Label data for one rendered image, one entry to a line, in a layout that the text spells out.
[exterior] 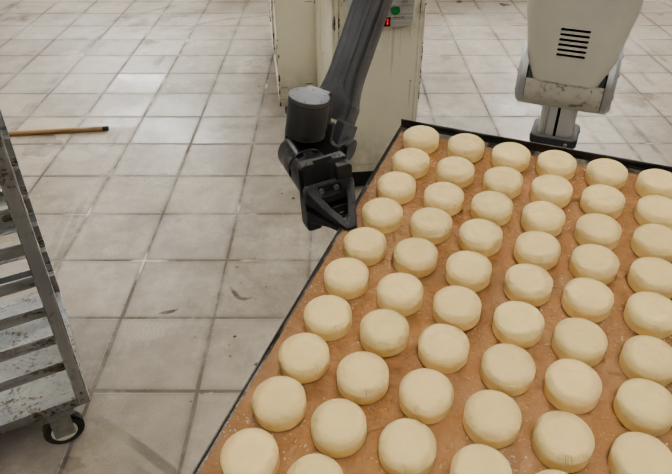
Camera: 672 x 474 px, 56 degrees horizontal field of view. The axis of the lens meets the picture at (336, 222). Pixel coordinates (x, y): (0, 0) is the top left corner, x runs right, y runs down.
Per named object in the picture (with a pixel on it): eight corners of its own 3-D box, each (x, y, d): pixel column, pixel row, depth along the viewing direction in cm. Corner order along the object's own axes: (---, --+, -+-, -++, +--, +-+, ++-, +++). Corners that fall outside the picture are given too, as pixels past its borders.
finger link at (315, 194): (325, 222, 75) (298, 181, 82) (328, 266, 80) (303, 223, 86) (377, 206, 77) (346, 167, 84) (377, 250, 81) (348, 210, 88)
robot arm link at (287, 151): (309, 162, 96) (273, 165, 94) (315, 121, 92) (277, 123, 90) (326, 186, 91) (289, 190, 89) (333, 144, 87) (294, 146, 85)
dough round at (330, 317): (360, 315, 68) (359, 303, 66) (338, 349, 64) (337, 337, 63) (319, 299, 69) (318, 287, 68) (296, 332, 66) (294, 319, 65)
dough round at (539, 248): (524, 236, 75) (527, 223, 74) (565, 252, 73) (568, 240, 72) (505, 260, 73) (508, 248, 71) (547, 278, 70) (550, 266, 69)
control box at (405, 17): (346, 25, 229) (346, -14, 221) (411, 23, 231) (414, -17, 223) (347, 29, 226) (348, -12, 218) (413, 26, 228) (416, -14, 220)
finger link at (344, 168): (324, 209, 74) (296, 168, 81) (327, 254, 78) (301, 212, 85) (376, 193, 76) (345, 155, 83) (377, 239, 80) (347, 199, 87)
